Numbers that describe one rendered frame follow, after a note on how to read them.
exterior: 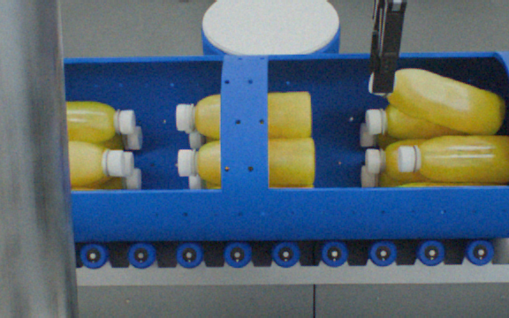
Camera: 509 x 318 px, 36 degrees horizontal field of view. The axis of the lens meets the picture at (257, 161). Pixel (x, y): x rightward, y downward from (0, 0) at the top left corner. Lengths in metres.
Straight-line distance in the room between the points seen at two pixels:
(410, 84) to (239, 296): 0.43
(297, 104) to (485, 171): 0.29
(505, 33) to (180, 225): 2.67
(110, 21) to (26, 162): 3.18
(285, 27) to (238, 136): 0.56
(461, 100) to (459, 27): 2.47
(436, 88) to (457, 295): 0.35
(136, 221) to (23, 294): 0.57
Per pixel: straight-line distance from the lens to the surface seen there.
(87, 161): 1.15
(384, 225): 1.13
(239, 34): 1.56
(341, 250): 1.21
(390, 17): 1.01
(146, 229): 1.14
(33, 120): 0.52
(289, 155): 1.12
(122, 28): 3.62
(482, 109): 1.17
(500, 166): 1.16
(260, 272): 1.24
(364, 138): 1.29
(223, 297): 1.27
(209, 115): 1.14
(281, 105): 1.13
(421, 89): 1.13
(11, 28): 0.49
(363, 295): 1.27
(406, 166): 1.15
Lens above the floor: 1.87
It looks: 42 degrees down
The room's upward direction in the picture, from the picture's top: 2 degrees counter-clockwise
